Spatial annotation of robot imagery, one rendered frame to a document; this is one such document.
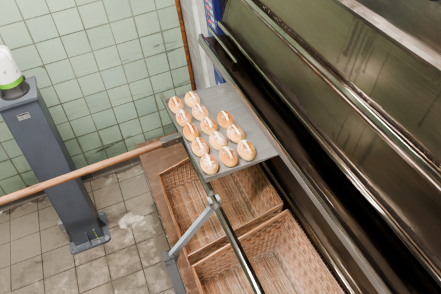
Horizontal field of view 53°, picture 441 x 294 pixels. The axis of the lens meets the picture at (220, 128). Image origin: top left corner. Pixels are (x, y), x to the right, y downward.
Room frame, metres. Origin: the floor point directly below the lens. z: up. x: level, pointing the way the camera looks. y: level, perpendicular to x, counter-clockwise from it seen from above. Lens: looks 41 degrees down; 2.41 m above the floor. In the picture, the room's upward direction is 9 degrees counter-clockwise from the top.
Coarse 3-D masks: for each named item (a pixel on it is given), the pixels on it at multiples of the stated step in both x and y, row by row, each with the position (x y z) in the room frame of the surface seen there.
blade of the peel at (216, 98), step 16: (176, 96) 1.67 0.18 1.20; (208, 96) 1.66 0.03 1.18; (224, 96) 1.64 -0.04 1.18; (208, 112) 1.54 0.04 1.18; (240, 112) 1.51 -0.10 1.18; (256, 128) 1.39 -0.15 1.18; (208, 144) 1.33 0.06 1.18; (256, 144) 1.29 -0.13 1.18; (240, 160) 1.22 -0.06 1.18; (256, 160) 1.20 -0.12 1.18; (208, 176) 1.14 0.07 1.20
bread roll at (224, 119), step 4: (220, 112) 1.47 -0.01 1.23; (224, 112) 1.46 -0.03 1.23; (220, 116) 1.44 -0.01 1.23; (224, 116) 1.43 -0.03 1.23; (228, 116) 1.43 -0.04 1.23; (220, 120) 1.43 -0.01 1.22; (224, 120) 1.42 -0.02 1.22; (228, 120) 1.42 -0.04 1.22; (232, 120) 1.42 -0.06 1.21; (220, 124) 1.42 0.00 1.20; (224, 124) 1.41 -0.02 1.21; (228, 124) 1.40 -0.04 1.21; (232, 124) 1.41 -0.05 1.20; (224, 128) 1.41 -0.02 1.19
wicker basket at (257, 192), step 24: (168, 168) 1.67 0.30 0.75; (192, 168) 1.69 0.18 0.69; (192, 192) 1.61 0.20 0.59; (216, 192) 1.59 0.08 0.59; (240, 192) 1.56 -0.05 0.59; (264, 192) 1.39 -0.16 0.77; (192, 216) 1.46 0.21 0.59; (216, 216) 1.43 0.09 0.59; (240, 216) 1.41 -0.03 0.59; (264, 216) 1.22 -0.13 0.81; (192, 240) 1.31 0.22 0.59; (216, 240) 1.16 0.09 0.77; (192, 264) 1.13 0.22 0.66
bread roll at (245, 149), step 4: (244, 140) 1.27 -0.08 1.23; (240, 144) 1.25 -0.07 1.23; (244, 144) 1.24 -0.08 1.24; (248, 144) 1.24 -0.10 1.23; (252, 144) 1.25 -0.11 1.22; (240, 148) 1.24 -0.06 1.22; (244, 148) 1.23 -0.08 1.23; (248, 148) 1.22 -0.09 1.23; (252, 148) 1.23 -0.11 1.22; (240, 152) 1.23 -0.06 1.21; (244, 152) 1.22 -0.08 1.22; (248, 152) 1.21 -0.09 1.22; (252, 152) 1.21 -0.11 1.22; (244, 156) 1.21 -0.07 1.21; (248, 156) 1.20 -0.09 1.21; (252, 156) 1.20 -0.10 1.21; (248, 160) 1.20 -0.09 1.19
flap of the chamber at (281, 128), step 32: (256, 96) 1.30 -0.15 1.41; (288, 128) 1.11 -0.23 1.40; (288, 160) 0.95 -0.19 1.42; (320, 160) 0.95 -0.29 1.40; (352, 192) 0.81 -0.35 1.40; (352, 224) 0.69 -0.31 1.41; (384, 224) 0.69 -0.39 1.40; (352, 256) 0.61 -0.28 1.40; (384, 256) 0.59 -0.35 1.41; (416, 288) 0.50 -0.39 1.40
